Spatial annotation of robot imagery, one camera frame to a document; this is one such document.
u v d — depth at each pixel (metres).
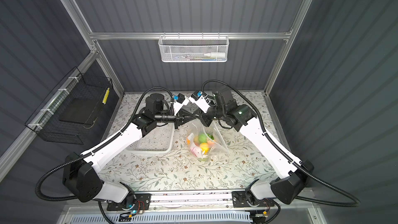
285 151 0.41
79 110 0.75
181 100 0.62
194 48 1.24
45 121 0.62
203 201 0.75
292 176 0.39
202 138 0.83
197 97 0.58
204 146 0.80
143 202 0.73
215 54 0.87
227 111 0.52
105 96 0.83
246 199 0.67
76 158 0.43
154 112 0.60
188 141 0.82
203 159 0.87
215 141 0.80
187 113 0.68
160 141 0.94
